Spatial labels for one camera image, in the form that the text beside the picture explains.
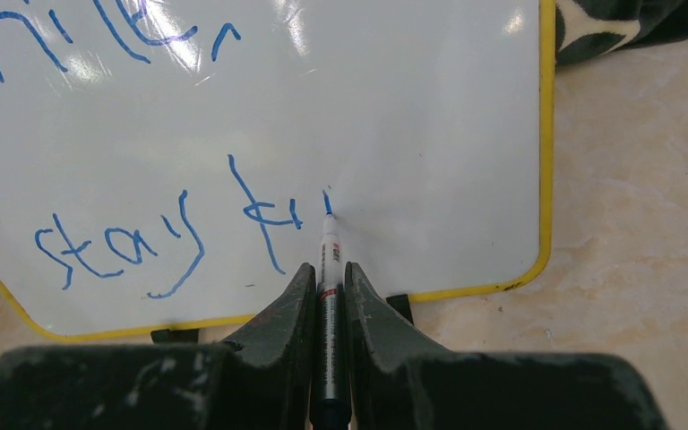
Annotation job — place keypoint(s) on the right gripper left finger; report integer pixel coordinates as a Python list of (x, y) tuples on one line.
[(256, 378)]

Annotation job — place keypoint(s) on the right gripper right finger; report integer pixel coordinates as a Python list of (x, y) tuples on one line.
[(401, 379)]

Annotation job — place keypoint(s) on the whiteboard marker pen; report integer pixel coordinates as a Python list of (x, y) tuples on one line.
[(330, 401)]

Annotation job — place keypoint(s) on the yellow-framed whiteboard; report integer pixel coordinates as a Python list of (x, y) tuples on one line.
[(170, 163)]

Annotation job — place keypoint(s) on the black floral pillow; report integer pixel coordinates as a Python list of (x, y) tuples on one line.
[(587, 29)]

